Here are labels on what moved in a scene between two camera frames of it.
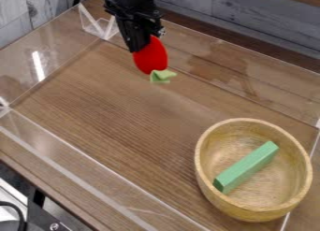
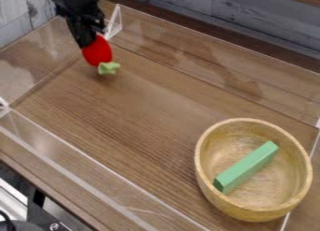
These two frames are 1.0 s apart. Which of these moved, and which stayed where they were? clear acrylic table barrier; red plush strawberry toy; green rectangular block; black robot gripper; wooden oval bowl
Moved: black robot gripper; red plush strawberry toy
Stayed: green rectangular block; clear acrylic table barrier; wooden oval bowl
